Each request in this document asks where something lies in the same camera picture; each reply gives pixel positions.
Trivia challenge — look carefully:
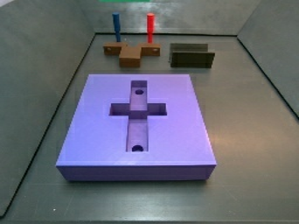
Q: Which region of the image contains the purple board with cross slot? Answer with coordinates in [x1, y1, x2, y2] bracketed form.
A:
[57, 74, 217, 181]

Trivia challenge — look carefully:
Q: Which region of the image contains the brown T-shaped block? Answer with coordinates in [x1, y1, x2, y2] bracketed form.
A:
[103, 42, 162, 67]

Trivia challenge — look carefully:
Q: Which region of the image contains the red hexagonal peg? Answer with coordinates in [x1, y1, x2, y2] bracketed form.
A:
[147, 13, 155, 44]

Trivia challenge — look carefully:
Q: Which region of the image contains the blue hexagonal peg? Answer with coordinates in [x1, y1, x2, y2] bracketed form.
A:
[113, 12, 122, 42]

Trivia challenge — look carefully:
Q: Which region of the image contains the black angle bracket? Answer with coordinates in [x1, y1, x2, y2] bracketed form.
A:
[170, 43, 216, 68]

